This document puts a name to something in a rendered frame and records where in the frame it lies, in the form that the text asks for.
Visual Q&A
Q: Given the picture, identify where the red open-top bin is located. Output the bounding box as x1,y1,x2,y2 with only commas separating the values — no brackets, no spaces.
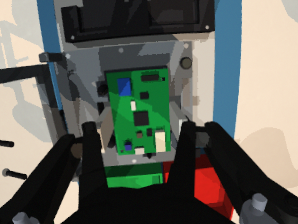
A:
163,154,234,220

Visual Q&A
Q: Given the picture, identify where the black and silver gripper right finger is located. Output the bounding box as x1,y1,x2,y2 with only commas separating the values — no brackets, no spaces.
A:
155,101,298,224

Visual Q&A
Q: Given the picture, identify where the green bin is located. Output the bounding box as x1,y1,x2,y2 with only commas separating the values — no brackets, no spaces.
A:
105,162,163,188

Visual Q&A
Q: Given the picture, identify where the green circuit board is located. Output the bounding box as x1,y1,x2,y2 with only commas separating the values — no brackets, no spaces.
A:
106,69,171,155

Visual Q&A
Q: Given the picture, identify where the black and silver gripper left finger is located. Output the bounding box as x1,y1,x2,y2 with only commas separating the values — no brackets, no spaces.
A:
0,107,114,224

